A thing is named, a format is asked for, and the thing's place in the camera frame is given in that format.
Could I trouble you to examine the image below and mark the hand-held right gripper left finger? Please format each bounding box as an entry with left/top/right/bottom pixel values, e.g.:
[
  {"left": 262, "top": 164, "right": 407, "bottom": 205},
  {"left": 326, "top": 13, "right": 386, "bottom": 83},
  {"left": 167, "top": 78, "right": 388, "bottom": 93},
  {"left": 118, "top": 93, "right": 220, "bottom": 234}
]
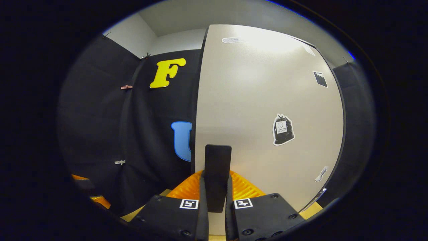
[{"left": 129, "top": 170, "right": 209, "bottom": 241}]

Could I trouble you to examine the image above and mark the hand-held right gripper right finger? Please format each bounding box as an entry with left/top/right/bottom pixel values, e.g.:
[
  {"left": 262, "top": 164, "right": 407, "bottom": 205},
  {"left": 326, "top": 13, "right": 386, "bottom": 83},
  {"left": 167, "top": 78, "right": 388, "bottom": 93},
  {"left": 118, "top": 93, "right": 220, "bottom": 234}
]
[{"left": 225, "top": 170, "right": 305, "bottom": 241}]

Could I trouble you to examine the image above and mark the black door handle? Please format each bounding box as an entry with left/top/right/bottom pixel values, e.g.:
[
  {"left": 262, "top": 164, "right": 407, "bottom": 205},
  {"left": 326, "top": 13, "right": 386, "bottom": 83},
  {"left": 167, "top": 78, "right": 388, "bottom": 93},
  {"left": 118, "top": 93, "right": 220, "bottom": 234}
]
[{"left": 204, "top": 144, "right": 232, "bottom": 213}]

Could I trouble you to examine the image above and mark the dark grey cabinet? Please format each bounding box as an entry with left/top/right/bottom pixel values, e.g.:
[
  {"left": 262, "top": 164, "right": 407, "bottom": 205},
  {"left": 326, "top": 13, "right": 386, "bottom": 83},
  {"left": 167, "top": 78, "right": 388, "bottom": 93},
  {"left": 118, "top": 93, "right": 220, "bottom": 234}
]
[{"left": 190, "top": 27, "right": 346, "bottom": 215}]

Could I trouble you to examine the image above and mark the black backdrop cloth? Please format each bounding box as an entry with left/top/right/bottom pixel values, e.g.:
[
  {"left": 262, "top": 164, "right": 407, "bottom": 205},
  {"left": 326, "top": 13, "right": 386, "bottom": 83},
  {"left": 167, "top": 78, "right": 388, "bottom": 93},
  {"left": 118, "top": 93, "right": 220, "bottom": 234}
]
[{"left": 57, "top": 33, "right": 375, "bottom": 218}]

